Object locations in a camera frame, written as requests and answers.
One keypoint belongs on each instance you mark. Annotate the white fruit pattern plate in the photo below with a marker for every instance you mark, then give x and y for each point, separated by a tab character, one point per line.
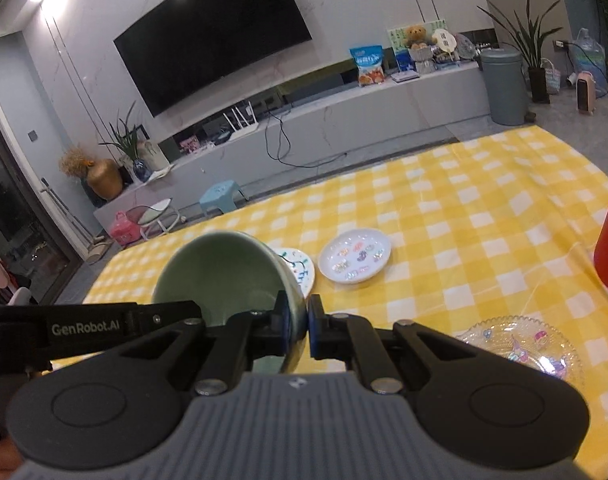
301	265

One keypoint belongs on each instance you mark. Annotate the yellow checkered tablecloth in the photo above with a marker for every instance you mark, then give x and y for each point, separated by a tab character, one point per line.
503	225

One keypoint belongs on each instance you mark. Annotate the light blue plastic stool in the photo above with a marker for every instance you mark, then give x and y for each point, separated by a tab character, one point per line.
220	197

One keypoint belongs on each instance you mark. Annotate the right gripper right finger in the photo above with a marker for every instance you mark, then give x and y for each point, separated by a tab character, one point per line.
352	340

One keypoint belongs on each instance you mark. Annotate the potted green plant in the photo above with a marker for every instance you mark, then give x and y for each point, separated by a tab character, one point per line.
527	37

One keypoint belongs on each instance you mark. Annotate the blue water jug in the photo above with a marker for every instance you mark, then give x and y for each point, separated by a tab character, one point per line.
588	55

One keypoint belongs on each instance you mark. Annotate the clear glass sticker plate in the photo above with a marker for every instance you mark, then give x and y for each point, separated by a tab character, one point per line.
530	342

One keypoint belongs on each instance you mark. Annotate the blue snack bag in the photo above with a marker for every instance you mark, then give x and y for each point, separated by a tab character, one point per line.
369	62

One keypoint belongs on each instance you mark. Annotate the teddy bear toy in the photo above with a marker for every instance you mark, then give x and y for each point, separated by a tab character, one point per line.
416	37

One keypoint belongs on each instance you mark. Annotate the person left hand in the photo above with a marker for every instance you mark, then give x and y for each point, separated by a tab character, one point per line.
10	459

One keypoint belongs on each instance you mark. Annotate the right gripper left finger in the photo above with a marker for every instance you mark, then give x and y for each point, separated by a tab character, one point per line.
246	337

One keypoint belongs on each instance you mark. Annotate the small round side table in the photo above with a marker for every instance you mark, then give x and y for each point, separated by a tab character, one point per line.
160	217

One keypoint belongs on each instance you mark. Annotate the white wifi router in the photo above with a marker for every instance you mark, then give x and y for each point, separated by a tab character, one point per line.
241	120

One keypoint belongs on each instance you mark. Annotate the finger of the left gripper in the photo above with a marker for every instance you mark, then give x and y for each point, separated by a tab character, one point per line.
57	332

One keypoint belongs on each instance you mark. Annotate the brown round vase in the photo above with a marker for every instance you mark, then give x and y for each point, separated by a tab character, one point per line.
104	179

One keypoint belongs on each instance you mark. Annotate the green ceramic bowl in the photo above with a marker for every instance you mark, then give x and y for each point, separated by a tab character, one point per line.
227	272

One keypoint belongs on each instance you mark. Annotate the pink plastic basket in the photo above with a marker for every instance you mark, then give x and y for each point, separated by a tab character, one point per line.
123	230

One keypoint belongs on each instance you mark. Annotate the pink space heater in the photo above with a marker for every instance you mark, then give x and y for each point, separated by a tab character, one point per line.
585	93

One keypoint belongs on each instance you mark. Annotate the blue vase with plant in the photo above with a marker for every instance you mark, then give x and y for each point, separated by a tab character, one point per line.
125	136

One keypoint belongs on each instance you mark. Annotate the black wall television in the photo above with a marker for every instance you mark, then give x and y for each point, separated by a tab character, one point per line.
183	46

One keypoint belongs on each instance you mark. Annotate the small white sticker plate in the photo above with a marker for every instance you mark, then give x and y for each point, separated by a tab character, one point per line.
355	256

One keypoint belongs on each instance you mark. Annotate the grey trash bin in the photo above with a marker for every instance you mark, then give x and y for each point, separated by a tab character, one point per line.
505	85

